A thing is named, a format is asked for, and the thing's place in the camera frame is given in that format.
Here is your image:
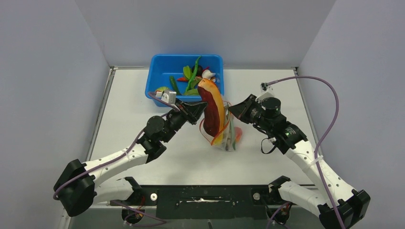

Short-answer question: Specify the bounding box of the yellow banana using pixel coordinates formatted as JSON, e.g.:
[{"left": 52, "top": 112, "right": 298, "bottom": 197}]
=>
[{"left": 211, "top": 121, "right": 230, "bottom": 146}]

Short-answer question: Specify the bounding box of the long green bean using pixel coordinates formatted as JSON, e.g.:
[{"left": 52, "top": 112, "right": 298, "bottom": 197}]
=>
[{"left": 230, "top": 120, "right": 236, "bottom": 150}]

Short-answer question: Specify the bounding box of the clear zip top bag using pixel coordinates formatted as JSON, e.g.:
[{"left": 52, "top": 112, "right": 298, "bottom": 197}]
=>
[{"left": 199, "top": 101, "right": 243, "bottom": 152}]

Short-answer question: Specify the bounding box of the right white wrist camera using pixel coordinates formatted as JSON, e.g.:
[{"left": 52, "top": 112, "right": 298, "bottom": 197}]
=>
[{"left": 256, "top": 83, "right": 275, "bottom": 103}]

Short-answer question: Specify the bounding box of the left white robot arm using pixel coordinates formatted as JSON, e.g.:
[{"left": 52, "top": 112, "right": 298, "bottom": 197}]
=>
[{"left": 53, "top": 99, "right": 208, "bottom": 217}]

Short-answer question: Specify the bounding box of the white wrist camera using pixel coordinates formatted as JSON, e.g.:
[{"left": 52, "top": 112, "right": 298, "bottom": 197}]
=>
[
  {"left": 155, "top": 89, "right": 177, "bottom": 105},
  {"left": 256, "top": 83, "right": 275, "bottom": 103}
]

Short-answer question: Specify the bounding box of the white mushroom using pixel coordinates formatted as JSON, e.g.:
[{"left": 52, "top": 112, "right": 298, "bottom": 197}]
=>
[{"left": 202, "top": 69, "right": 216, "bottom": 80}]

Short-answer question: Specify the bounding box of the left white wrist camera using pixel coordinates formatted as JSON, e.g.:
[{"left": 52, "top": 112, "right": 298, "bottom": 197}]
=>
[{"left": 155, "top": 89, "right": 177, "bottom": 105}]

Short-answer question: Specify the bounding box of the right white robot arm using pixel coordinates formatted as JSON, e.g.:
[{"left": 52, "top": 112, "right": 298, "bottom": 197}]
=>
[{"left": 229, "top": 95, "right": 371, "bottom": 229}]

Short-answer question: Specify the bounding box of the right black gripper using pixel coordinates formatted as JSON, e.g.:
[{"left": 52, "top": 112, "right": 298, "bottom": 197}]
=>
[{"left": 228, "top": 94, "right": 272, "bottom": 132}]

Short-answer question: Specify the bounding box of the upright green bean pod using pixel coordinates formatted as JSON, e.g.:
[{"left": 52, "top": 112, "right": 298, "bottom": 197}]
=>
[{"left": 185, "top": 55, "right": 202, "bottom": 92}]

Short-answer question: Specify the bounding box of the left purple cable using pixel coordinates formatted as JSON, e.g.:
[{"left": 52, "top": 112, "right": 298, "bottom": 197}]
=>
[{"left": 53, "top": 92, "right": 181, "bottom": 228}]

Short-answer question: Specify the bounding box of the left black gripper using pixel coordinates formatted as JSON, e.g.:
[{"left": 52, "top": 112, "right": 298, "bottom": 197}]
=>
[{"left": 162, "top": 98, "right": 207, "bottom": 143}]

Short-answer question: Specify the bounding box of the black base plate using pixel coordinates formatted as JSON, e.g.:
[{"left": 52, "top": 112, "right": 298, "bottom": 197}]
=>
[{"left": 114, "top": 185, "right": 284, "bottom": 220}]

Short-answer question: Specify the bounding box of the dark green cucumber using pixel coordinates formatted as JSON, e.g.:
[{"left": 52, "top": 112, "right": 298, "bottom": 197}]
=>
[{"left": 169, "top": 75, "right": 182, "bottom": 95}]

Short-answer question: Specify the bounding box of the blue plastic bin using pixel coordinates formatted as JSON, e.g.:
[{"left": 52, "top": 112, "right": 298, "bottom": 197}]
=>
[{"left": 145, "top": 54, "right": 226, "bottom": 107}]

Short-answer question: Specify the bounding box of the pale green cabbage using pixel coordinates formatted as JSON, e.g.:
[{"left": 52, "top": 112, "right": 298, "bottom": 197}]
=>
[{"left": 155, "top": 86, "right": 169, "bottom": 93}]

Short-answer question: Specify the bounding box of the flat green leaf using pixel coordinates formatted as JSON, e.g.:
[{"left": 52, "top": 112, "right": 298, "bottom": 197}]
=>
[{"left": 183, "top": 88, "right": 199, "bottom": 96}]

